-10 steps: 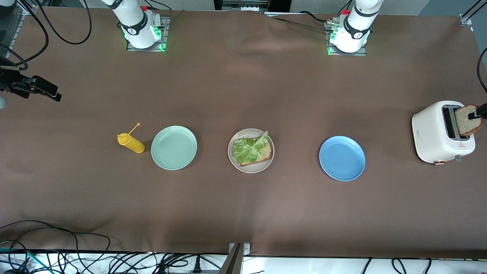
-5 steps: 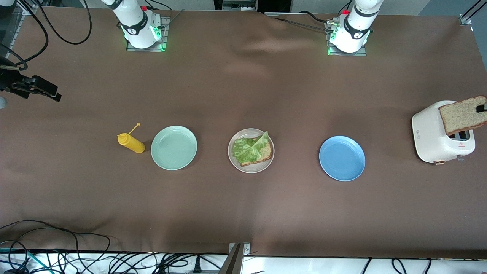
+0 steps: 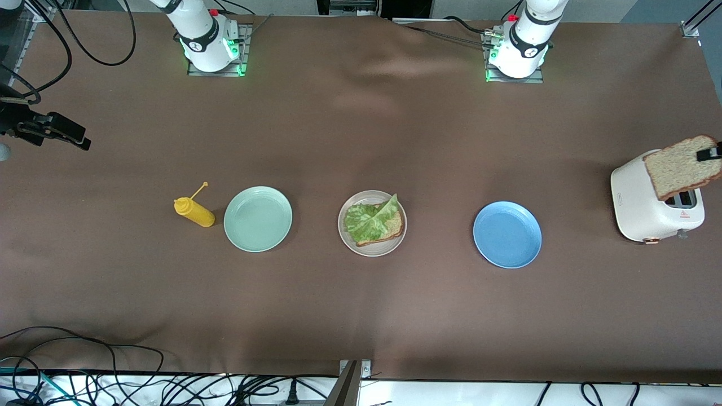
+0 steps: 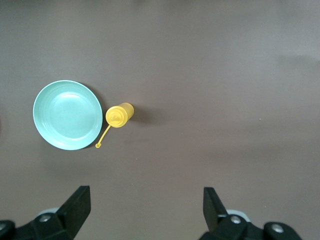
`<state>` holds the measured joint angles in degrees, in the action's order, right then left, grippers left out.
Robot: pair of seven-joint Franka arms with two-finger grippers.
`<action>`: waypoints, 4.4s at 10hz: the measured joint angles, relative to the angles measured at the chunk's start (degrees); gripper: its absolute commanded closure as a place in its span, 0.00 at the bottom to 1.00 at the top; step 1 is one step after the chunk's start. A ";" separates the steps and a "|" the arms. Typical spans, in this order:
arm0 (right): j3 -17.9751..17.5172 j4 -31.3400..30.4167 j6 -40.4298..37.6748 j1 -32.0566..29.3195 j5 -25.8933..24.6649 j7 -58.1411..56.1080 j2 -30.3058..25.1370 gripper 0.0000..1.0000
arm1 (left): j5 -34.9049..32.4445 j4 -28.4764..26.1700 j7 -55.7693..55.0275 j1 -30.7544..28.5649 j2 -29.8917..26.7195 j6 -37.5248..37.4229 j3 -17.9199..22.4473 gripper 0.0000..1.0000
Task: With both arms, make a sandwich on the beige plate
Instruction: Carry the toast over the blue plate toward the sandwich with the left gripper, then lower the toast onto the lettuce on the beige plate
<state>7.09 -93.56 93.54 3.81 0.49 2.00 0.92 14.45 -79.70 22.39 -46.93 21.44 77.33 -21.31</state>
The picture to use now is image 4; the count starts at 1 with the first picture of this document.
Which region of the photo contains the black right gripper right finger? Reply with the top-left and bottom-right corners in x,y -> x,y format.
199,186 -> 301,240

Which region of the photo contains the brown table cover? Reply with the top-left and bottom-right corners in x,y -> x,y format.
0,0 -> 320,240

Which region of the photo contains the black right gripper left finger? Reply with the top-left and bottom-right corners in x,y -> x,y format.
0,185 -> 91,240

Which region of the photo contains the yellow mustard squeeze bottle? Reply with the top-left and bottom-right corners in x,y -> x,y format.
95,102 -> 135,149

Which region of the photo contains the mint green plate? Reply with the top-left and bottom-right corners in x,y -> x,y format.
32,79 -> 104,151

